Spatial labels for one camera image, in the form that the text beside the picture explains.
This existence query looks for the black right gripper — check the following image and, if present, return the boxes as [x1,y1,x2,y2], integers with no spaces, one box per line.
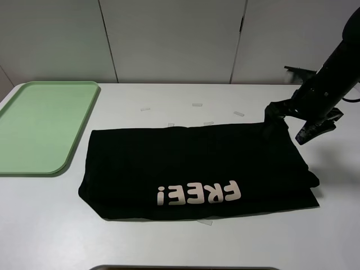
[282,92,344,145]

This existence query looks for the black short sleeve t-shirt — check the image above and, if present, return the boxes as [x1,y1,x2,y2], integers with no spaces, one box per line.
[78,106,320,221]

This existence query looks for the green plastic tray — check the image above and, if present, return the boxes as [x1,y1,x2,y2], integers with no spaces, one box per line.
[1,82,100,176]

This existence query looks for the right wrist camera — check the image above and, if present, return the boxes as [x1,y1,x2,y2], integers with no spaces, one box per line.
[284,66,317,85]

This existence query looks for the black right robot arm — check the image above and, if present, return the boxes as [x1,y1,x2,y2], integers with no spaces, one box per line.
[284,10,359,145]

